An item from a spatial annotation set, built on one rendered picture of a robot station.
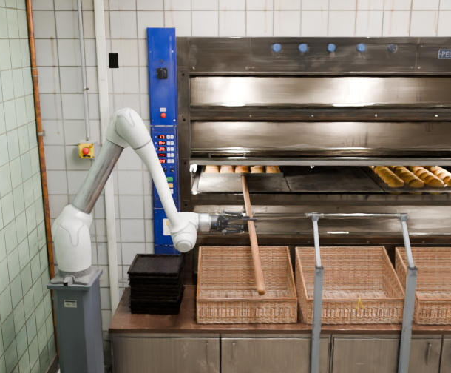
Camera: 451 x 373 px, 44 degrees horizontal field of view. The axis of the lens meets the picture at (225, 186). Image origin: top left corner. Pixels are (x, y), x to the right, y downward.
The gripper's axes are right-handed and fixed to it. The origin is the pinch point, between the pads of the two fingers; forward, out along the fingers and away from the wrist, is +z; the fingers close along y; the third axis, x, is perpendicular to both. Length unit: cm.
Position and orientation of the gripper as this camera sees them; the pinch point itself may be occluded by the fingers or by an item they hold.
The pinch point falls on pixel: (250, 222)
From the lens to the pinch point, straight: 286.8
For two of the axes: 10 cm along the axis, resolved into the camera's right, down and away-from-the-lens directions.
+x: 0.1, 2.6, -9.7
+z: 10.0, 0.0, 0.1
